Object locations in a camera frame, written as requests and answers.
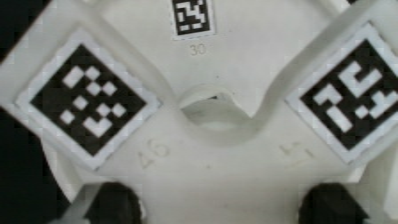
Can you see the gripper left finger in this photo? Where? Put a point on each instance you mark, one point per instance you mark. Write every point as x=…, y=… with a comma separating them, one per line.
x=105, y=205

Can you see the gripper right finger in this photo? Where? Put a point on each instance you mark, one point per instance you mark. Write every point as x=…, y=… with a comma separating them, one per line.
x=329, y=207

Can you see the white cylindrical table leg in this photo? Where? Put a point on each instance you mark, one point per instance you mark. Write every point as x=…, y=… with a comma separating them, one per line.
x=210, y=108

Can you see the white cross-shaped table base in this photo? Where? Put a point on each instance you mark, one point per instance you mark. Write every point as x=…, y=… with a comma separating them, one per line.
x=214, y=177

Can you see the white round table top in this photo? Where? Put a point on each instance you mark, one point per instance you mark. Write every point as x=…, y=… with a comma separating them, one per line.
x=219, y=42

